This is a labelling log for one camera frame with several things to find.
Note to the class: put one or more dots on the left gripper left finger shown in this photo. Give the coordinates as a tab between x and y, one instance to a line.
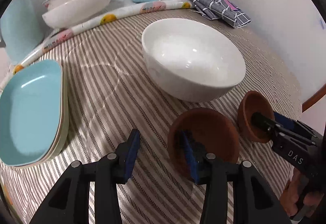
68	200

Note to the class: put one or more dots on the brown small bowl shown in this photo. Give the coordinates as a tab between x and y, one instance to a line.
208	127
253	111

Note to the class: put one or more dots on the rolled patterned plastic sheet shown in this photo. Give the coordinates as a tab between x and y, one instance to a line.
55	39

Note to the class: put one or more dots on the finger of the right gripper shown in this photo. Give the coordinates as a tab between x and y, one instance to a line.
267	124
287	123

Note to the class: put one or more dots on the right hand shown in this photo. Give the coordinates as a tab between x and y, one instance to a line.
291	195

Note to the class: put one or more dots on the light blue thermos jug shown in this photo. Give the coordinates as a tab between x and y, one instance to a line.
22	28

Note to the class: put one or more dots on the white ceramic bowl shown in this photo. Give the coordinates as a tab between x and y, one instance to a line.
190	60

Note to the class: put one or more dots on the striped beige tablecloth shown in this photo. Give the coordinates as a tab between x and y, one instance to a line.
110	93

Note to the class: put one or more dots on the pink square plate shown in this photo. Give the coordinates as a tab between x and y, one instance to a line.
61	134

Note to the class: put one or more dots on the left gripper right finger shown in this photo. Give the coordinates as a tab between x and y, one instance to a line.
238	185

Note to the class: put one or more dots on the blue square plate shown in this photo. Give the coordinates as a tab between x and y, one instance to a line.
30	113

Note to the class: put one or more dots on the grey checked folded cloth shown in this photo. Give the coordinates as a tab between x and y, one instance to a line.
221	10

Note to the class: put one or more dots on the large white porcelain bowl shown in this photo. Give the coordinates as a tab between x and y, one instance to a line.
73	12

